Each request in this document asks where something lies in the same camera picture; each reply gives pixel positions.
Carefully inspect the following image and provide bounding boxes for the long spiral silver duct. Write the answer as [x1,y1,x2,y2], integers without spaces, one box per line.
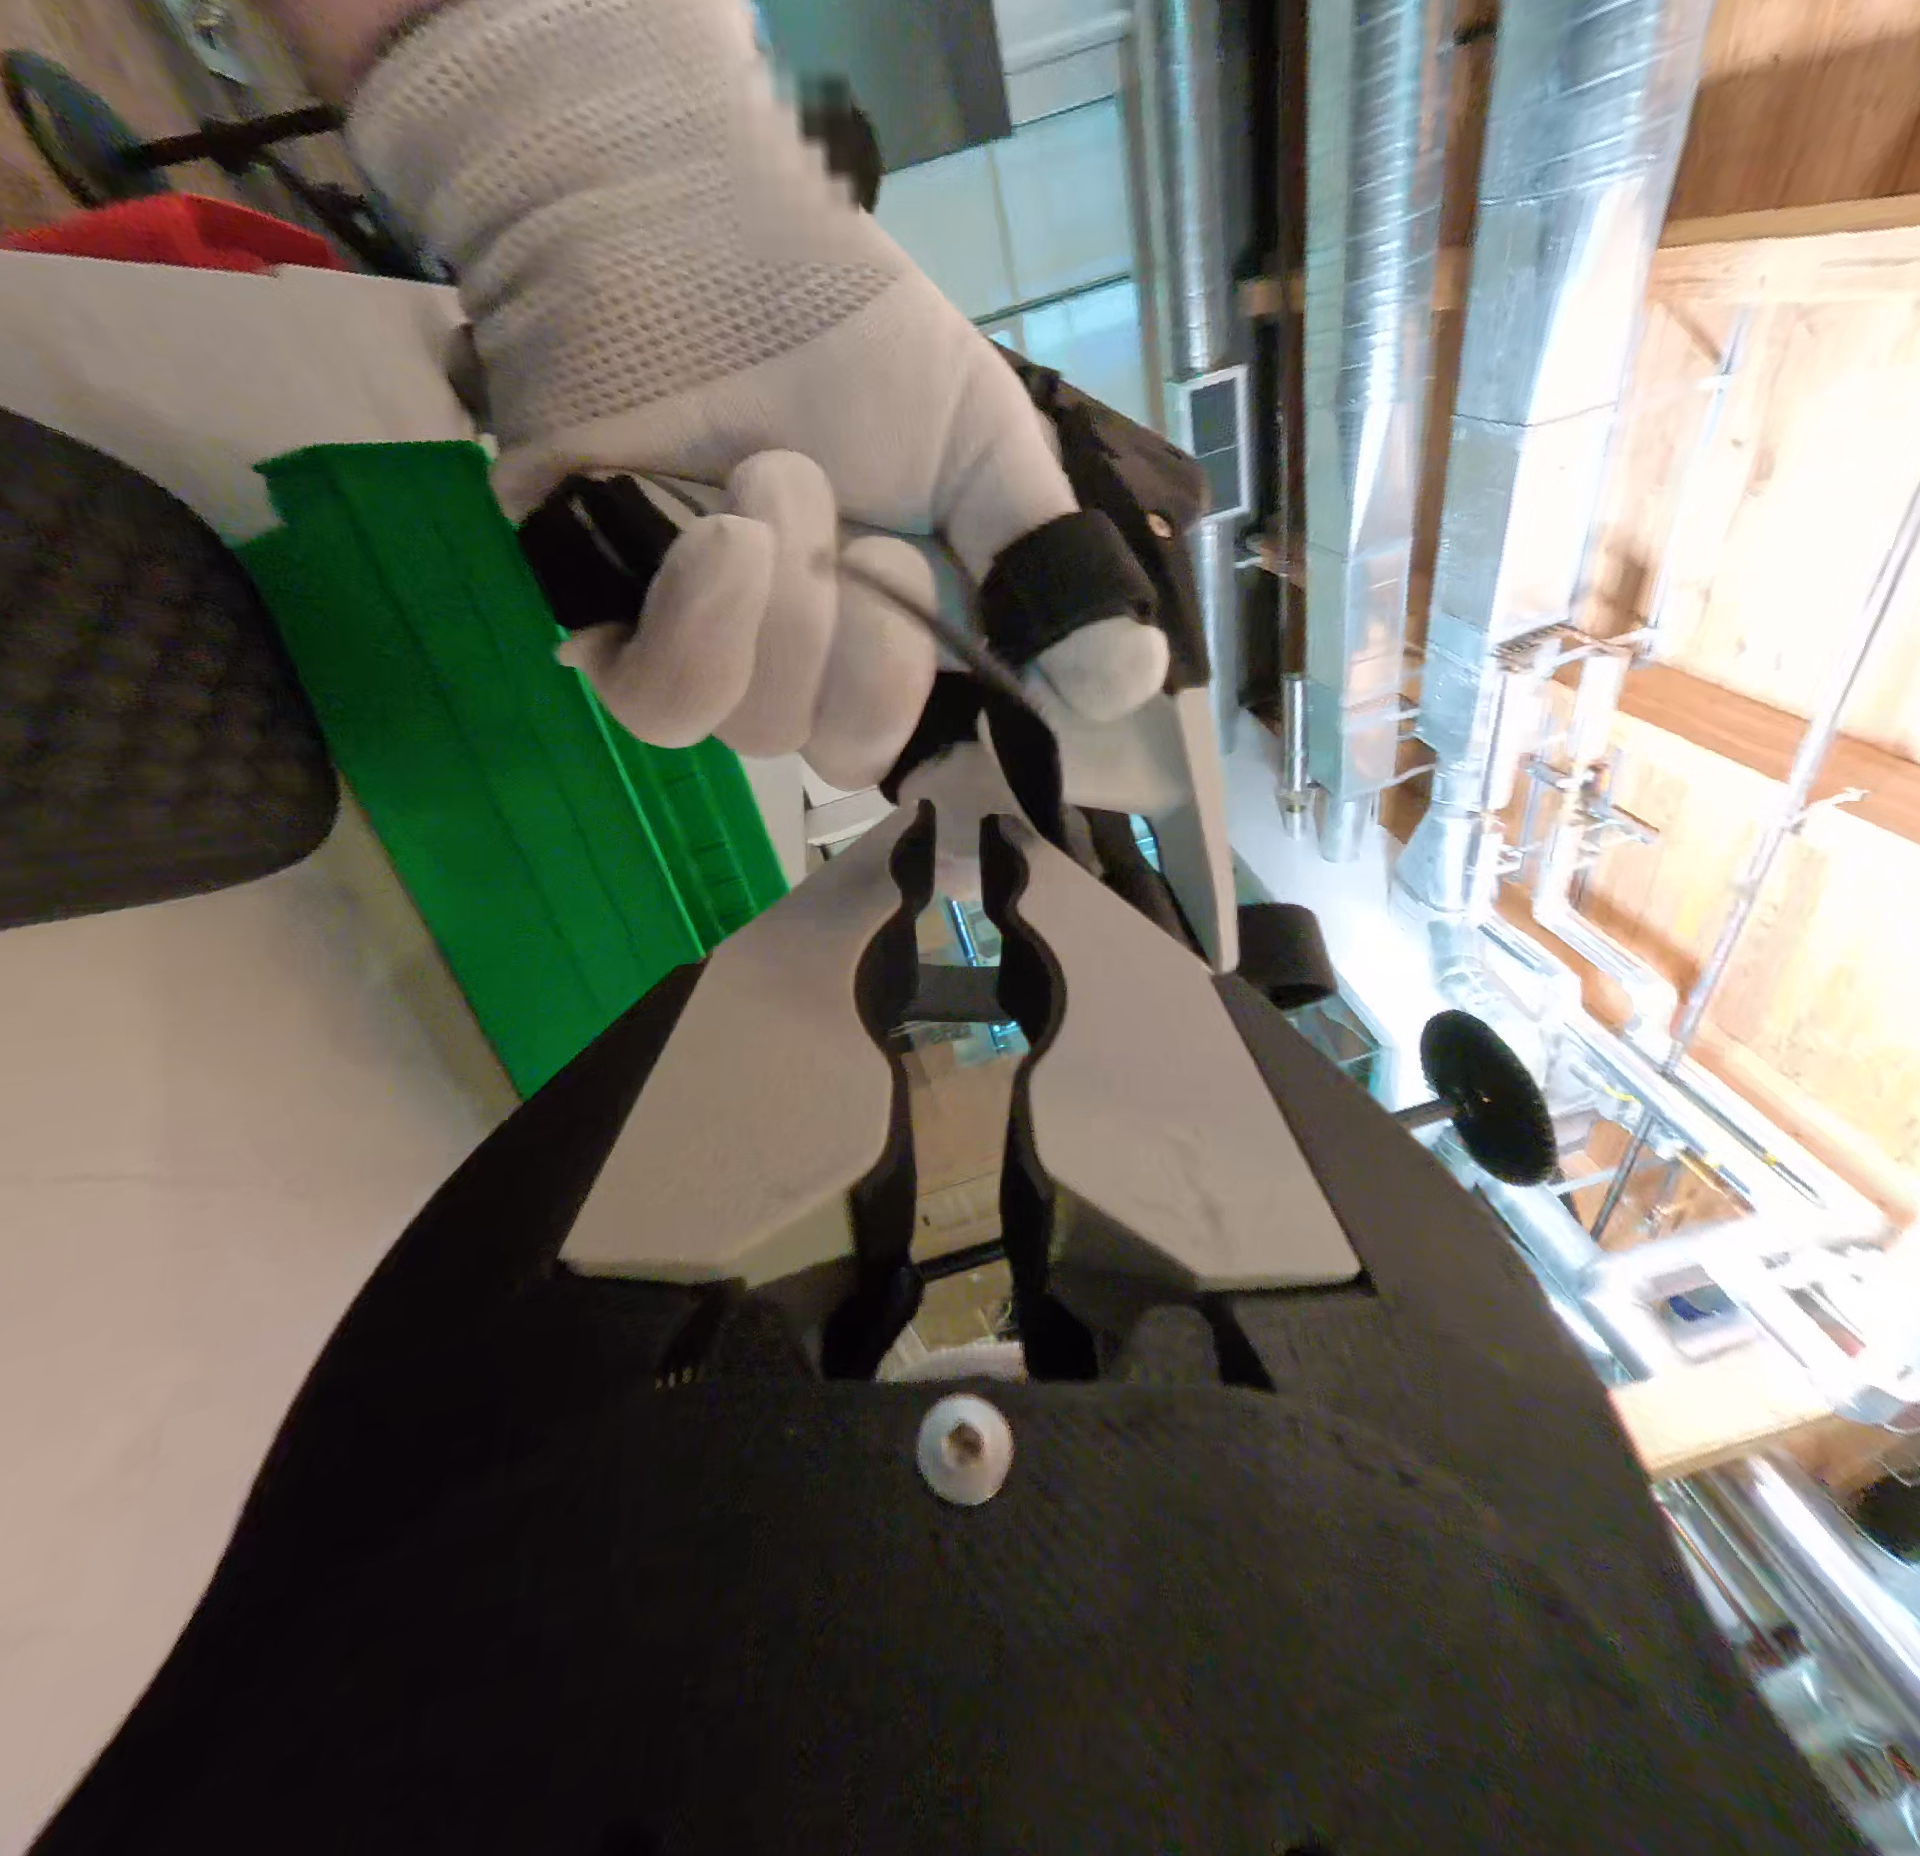
[1395,0,1728,914]

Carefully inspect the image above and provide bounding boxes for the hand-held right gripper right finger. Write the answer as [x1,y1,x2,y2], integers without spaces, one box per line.
[978,811,1365,1383]

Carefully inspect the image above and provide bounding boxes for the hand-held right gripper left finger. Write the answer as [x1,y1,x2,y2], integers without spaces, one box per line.
[558,801,945,1381]

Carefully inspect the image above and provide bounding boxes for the black floor lamp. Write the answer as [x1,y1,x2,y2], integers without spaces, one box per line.
[1403,1008,1567,1188]

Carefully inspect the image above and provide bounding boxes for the red container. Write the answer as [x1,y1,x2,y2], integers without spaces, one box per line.
[0,189,350,278]

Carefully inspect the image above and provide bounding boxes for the wooden ceiling beam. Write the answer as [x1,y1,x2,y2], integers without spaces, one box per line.
[1613,1345,1892,1483]

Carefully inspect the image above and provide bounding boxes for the black textured pad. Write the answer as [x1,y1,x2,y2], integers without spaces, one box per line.
[0,407,340,931]

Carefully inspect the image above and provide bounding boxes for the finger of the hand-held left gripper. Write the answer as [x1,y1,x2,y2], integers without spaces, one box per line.
[1050,678,1244,975]
[803,746,1203,958]

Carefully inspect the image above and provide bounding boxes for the white air vent grille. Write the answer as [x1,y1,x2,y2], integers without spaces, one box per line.
[1170,361,1254,516]

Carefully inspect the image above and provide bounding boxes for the black tripod stand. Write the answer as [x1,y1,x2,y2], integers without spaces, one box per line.
[0,47,452,284]

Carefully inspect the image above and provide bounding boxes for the black monitor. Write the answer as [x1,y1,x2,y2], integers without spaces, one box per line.
[720,0,1014,178]

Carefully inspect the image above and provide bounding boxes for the cardboard boxes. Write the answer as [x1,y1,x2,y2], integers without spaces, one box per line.
[901,1038,1038,1265]

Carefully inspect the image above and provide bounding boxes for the green plastic bin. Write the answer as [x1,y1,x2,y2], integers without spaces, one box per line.
[232,438,791,1100]

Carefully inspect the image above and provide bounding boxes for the black fabric strap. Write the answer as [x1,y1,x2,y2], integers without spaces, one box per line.
[833,527,1341,1030]

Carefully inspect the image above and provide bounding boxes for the person's left hand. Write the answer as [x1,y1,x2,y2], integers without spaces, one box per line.
[345,0,1176,796]

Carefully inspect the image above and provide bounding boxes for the round silver air duct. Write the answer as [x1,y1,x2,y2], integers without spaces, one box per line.
[1116,0,1254,388]

